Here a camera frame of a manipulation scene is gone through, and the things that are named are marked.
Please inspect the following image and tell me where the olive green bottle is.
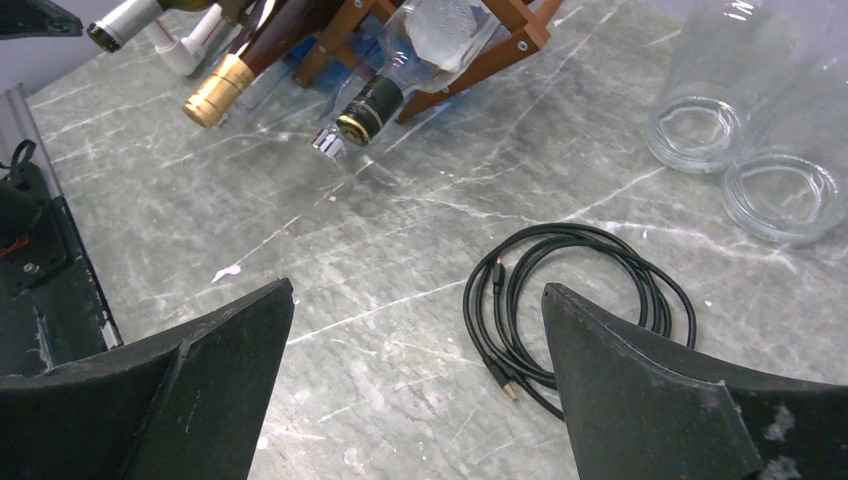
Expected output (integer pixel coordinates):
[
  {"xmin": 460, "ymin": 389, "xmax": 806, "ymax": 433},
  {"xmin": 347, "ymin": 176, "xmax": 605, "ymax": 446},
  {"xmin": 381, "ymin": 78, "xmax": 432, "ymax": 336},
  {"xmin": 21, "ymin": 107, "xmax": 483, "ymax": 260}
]
[{"xmin": 86, "ymin": 0, "xmax": 214, "ymax": 53}]

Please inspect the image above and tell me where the clear bottle black cap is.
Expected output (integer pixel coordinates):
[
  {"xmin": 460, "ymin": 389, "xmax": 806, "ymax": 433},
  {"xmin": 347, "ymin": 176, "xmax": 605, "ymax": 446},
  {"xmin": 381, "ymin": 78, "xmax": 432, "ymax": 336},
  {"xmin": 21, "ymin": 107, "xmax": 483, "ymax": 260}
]
[{"xmin": 336, "ymin": 0, "xmax": 496, "ymax": 147}]

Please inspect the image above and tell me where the dark bottle gold foil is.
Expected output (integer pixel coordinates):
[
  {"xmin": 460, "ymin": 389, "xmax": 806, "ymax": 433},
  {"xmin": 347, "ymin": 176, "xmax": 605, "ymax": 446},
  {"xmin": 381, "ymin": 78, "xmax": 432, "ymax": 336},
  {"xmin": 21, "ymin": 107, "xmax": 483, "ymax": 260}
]
[{"xmin": 182, "ymin": 0, "xmax": 343, "ymax": 128}]

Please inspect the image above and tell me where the white diagonal pole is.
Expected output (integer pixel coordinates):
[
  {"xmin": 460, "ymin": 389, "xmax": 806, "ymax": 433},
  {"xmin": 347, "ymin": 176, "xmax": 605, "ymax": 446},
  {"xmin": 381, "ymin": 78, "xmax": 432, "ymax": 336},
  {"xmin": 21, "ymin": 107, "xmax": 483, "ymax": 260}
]
[{"xmin": 143, "ymin": 3, "xmax": 229, "ymax": 77}]

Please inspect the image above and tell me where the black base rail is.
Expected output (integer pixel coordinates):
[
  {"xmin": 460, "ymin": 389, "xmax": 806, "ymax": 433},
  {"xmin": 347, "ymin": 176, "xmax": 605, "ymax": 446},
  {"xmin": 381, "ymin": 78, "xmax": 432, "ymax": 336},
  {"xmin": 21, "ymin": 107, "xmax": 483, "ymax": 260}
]
[{"xmin": 1, "ymin": 139, "xmax": 123, "ymax": 377}]

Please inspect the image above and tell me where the brown wooden wine rack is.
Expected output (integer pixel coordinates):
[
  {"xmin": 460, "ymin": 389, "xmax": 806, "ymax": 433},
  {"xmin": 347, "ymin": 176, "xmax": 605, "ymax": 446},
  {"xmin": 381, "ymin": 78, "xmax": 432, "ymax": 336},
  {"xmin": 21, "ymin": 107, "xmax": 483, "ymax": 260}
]
[{"xmin": 292, "ymin": 0, "xmax": 563, "ymax": 123}]

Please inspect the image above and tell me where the clear glass bottle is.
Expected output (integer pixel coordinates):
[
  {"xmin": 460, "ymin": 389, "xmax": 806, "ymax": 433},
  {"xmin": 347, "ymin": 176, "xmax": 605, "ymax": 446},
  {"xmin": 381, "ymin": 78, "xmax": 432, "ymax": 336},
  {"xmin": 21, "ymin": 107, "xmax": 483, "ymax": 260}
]
[
  {"xmin": 645, "ymin": 1, "xmax": 801, "ymax": 173},
  {"xmin": 722, "ymin": 46, "xmax": 847, "ymax": 244}
]

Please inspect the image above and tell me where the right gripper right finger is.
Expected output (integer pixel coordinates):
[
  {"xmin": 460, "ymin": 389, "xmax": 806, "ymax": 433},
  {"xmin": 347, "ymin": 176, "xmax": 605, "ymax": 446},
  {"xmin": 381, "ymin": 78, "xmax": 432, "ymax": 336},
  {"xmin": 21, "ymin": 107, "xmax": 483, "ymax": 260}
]
[{"xmin": 541, "ymin": 283, "xmax": 847, "ymax": 479}]

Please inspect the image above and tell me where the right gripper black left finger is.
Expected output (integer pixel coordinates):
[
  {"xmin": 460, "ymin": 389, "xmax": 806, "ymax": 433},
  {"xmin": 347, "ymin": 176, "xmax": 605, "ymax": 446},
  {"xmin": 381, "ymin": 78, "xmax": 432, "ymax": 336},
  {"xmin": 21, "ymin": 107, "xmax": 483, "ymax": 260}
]
[{"xmin": 1, "ymin": 278, "xmax": 294, "ymax": 479}]

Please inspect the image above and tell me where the coiled black cable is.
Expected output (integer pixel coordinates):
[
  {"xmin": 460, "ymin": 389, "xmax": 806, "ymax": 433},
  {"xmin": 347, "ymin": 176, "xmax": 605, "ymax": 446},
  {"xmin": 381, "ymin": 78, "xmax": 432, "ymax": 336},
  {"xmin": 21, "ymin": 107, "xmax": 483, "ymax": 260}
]
[{"xmin": 462, "ymin": 222, "xmax": 698, "ymax": 422}]

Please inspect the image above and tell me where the blue labelled clear bottle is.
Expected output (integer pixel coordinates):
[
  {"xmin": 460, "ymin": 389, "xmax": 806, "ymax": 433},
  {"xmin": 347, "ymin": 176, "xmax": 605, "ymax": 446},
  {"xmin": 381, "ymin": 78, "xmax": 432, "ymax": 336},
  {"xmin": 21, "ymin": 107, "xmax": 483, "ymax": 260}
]
[{"xmin": 216, "ymin": 32, "xmax": 383, "ymax": 162}]

